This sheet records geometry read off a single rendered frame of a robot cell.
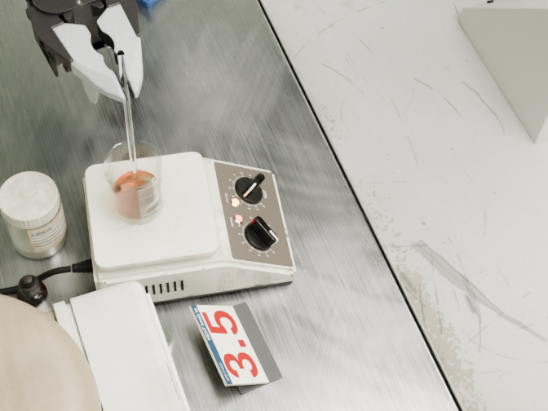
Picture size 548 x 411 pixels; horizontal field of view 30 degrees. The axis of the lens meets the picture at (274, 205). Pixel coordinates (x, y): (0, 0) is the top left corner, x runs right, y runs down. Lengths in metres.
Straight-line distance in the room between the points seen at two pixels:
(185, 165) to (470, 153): 0.34
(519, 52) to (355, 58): 0.19
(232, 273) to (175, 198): 0.09
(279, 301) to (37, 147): 0.33
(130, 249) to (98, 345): 0.61
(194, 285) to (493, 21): 0.47
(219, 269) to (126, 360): 0.64
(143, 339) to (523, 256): 0.79
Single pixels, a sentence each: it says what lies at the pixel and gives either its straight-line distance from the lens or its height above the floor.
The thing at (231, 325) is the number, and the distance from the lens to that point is 1.02.
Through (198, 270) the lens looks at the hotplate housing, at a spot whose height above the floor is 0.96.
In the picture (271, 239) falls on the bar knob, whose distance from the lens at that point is 1.02.
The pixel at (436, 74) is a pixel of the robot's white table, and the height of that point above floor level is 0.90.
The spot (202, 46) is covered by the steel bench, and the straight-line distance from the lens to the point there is 1.24.
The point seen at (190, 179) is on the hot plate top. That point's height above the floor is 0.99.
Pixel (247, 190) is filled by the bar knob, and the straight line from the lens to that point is 1.04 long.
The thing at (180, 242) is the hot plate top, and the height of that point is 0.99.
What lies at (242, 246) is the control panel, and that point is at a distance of 1.01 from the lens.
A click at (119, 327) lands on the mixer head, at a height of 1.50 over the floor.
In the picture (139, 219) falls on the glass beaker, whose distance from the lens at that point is 0.98.
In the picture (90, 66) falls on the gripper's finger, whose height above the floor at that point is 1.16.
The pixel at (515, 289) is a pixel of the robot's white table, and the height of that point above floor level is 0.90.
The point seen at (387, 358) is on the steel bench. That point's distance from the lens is 1.03.
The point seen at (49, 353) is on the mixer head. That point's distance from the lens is 0.35.
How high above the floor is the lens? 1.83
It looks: 58 degrees down
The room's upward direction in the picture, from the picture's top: 4 degrees clockwise
